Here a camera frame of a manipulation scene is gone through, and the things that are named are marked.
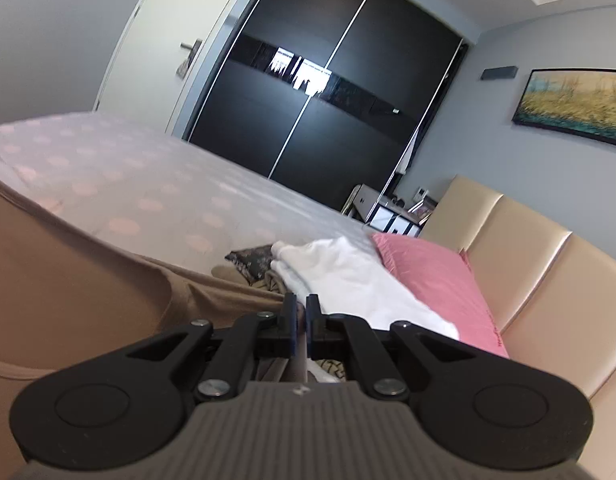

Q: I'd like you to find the dark patterned cloth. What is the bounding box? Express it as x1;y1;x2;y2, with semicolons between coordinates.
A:
224;244;279;283

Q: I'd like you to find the metal door handle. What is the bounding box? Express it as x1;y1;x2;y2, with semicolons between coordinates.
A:
176;39;204;79

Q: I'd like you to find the black wall box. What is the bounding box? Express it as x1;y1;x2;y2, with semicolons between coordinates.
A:
480;64;519;81

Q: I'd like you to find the black sliding-door wardrobe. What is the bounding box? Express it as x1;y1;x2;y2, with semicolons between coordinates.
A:
187;0;470;212

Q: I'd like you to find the bed with pink-dotted grey sheet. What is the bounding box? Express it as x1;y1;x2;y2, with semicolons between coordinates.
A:
0;111;384;281

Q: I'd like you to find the white storage cabinet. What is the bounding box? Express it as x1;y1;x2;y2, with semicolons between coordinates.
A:
342;185;424;238

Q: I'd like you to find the small picture frame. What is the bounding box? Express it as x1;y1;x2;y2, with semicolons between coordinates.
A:
409;196;438;223

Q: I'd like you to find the beige padded headboard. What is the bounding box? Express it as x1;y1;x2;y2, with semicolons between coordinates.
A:
419;175;616;401

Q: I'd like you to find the pink pillow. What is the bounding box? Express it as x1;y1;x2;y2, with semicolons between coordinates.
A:
370;233;510;359

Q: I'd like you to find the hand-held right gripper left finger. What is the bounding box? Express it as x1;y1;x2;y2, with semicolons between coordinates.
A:
124;292;299;404

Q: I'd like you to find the framed landscape painting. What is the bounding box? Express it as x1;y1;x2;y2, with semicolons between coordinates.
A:
511;67;616;150

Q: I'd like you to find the pile of folded clothes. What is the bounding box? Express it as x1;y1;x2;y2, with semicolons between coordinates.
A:
270;236;461;342

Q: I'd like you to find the white door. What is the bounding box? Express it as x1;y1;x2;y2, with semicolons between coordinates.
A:
93;0;269;136

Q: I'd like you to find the tan garment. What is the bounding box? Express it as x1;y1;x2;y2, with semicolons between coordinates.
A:
0;170;309;480

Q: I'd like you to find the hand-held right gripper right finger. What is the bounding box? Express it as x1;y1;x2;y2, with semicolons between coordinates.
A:
305;293;480;402

